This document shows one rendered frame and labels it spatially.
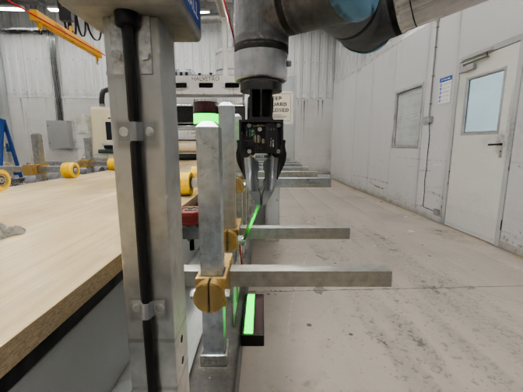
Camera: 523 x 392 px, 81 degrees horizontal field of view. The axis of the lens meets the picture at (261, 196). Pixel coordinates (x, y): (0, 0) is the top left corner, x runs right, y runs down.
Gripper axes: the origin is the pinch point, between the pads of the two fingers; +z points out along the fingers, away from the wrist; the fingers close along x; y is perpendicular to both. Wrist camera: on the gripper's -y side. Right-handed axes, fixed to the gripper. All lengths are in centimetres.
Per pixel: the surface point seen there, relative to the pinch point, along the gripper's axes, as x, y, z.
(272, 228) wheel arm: 2.9, -19.3, 11.3
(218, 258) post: -6.9, 9.9, 8.1
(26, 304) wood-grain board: -25.5, 25.7, 7.2
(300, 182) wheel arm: 12.9, -44.3, 2.6
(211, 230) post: -7.9, 9.9, 3.5
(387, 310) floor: 82, -127, 97
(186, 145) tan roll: -80, -272, -8
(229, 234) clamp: -7.3, -12.4, 10.9
